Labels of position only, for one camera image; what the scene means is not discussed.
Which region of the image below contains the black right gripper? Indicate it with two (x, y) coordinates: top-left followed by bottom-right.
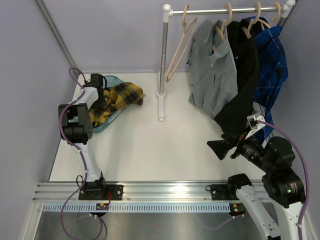
(207, 123), (274, 173)

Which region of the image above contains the yellow plaid shirt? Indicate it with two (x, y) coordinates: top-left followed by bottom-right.
(89, 82), (146, 128)

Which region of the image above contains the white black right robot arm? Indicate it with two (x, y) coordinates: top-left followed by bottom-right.
(206, 134), (307, 240)

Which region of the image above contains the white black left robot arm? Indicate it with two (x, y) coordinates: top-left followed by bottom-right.
(58, 73), (108, 200)

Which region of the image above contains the black shirt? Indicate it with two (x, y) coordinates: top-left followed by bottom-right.
(214, 19), (260, 134)

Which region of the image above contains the grey shirt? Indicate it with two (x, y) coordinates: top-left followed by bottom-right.
(186, 20), (238, 119)

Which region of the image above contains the blue plaid shirt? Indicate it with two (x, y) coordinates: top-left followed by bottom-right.
(251, 21), (289, 125)

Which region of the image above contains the wooden hanger of grey shirt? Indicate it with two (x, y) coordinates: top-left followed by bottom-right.
(215, 2), (233, 40)

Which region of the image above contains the wooden hanger of black shirt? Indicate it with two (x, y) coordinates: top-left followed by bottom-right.
(241, 1), (262, 39)

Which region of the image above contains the wooden hanger of blue shirt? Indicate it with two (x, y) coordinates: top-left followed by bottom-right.
(257, 1), (282, 30)

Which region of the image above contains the teal plastic tub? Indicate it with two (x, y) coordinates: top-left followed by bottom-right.
(93, 75), (124, 134)

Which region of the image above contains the white metal clothes rack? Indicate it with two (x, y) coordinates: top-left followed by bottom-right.
(156, 0), (297, 122)

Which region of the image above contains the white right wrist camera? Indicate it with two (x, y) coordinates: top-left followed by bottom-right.
(245, 112), (266, 140)

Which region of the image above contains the aluminium mounting rail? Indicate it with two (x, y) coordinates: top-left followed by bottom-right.
(32, 181), (305, 202)

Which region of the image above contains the purple cable under right base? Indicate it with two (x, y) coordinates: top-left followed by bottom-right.
(199, 212), (251, 231)

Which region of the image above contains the white slotted cable duct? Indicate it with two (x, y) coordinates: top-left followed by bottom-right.
(42, 202), (231, 213)

